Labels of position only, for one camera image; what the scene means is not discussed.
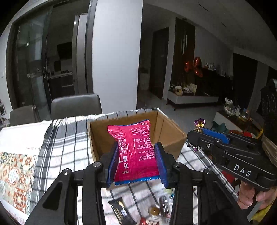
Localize brown cardboard box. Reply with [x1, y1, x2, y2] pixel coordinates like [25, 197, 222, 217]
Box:
[87, 108, 187, 161]

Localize silver refrigerator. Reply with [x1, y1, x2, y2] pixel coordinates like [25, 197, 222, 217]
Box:
[72, 13, 87, 95]

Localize patterned table mat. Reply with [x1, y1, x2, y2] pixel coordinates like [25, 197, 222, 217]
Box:
[1, 152, 38, 215]

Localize pink snack packet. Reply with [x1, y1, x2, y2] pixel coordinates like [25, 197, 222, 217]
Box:
[108, 120, 160, 185]

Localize glass sliding door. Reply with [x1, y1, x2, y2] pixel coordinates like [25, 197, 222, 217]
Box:
[6, 7, 53, 121]

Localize yellow round jelly cup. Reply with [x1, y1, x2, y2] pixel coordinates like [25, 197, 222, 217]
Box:
[148, 204, 161, 218]

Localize grey dining chair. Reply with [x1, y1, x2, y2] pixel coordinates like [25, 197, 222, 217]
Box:
[9, 105, 37, 126]
[51, 94, 102, 120]

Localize black snack bar packet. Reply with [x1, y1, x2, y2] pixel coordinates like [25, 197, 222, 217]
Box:
[108, 197, 136, 225]

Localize white low tv cabinet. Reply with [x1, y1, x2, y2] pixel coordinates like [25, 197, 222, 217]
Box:
[166, 91, 219, 111]

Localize red heart balloons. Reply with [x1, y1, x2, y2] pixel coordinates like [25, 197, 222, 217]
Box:
[184, 57, 203, 77]

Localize white lotus ornament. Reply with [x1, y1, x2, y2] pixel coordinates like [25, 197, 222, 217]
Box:
[224, 98, 235, 116]

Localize colourful foil candy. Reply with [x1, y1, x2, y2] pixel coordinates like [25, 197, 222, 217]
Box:
[194, 118, 206, 132]

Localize checkered white tablecloth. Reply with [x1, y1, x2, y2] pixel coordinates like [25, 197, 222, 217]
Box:
[29, 108, 239, 225]

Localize person's right hand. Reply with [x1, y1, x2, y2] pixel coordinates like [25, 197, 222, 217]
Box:
[237, 181, 276, 210]

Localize red snack packet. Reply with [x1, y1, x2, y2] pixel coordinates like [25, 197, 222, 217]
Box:
[138, 217, 155, 225]

